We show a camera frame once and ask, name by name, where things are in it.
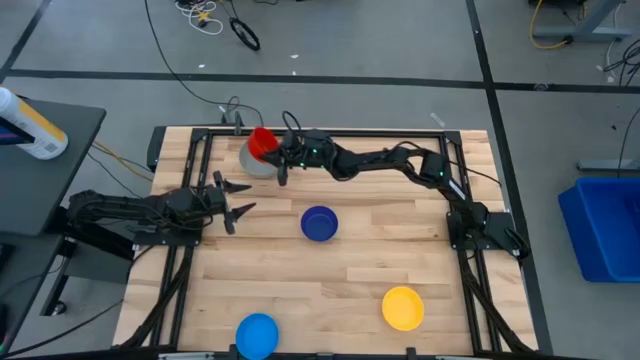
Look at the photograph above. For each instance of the black aluminium table frame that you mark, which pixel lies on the black aluminium table frame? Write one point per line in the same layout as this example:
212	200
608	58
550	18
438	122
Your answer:
375	133

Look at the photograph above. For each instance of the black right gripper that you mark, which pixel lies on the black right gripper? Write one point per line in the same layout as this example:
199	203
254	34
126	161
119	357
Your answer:
307	150

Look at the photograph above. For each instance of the black side table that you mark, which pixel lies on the black side table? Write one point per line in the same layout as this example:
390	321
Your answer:
35	185

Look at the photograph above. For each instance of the red cup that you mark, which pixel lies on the red cup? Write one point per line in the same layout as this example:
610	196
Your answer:
261	142

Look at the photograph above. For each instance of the white bottle with yellow label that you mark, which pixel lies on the white bottle with yellow label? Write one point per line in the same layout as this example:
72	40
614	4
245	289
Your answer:
32	127

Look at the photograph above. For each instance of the blue plastic bin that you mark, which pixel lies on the blue plastic bin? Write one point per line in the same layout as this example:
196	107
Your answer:
605	230

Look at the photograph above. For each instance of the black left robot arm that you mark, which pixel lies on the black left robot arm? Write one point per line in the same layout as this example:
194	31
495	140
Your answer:
115	207

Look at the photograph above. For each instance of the grey desk foot bar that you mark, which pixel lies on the grey desk foot bar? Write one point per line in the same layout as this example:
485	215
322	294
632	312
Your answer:
607	165

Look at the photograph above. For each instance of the yellow bowl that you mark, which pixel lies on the yellow bowl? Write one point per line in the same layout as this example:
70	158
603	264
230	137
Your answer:
402	308

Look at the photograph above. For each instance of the light blue bowl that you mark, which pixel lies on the light blue bowl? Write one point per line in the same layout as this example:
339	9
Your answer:
257	336

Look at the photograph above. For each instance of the dark blue bowl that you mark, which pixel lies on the dark blue bowl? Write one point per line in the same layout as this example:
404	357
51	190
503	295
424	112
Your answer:
319	223

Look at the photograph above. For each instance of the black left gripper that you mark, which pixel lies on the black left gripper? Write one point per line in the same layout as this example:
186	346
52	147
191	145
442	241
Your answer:
197	205

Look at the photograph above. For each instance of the off-white bowl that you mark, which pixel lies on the off-white bowl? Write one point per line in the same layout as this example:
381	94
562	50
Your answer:
250	167

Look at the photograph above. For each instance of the grey desk leg base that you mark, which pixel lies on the grey desk leg base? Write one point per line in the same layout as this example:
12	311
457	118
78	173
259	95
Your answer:
582	30

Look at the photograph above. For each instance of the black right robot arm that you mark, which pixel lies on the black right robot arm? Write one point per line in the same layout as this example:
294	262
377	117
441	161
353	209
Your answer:
380	157

